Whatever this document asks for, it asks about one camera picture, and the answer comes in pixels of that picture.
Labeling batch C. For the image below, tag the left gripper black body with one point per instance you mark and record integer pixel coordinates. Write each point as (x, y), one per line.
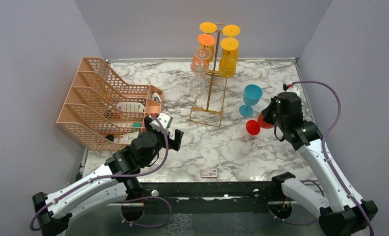
(161, 142)

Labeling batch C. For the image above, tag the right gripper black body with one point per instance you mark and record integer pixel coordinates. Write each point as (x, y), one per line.
(270, 115)

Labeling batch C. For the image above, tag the red wine glass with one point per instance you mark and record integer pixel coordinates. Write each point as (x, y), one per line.
(253, 127)

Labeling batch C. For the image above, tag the blue wine glass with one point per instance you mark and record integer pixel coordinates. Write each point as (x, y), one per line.
(251, 96)

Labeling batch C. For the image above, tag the yellow wine glass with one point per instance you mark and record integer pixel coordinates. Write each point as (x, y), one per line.
(208, 27)
(229, 59)
(231, 30)

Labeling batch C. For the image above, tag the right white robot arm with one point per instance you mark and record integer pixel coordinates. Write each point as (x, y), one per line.
(341, 210)

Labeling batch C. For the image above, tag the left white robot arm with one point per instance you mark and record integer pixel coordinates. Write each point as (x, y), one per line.
(115, 180)

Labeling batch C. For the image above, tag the gold wine glass rack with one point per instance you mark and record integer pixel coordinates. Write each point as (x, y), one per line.
(208, 109)

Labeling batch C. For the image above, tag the clear wine glass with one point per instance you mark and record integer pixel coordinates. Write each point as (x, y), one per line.
(197, 84)

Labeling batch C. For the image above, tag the orange wine glass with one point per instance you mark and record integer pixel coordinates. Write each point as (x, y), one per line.
(205, 49)

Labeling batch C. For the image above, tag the small red white card box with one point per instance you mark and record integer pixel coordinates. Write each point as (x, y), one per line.
(209, 173)

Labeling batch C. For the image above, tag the peach plastic file organizer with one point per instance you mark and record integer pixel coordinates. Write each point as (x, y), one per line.
(100, 106)

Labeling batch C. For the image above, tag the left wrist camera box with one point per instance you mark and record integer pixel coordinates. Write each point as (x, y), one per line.
(163, 121)

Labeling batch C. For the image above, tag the black mounting rail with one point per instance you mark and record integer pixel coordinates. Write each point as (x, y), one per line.
(207, 197)

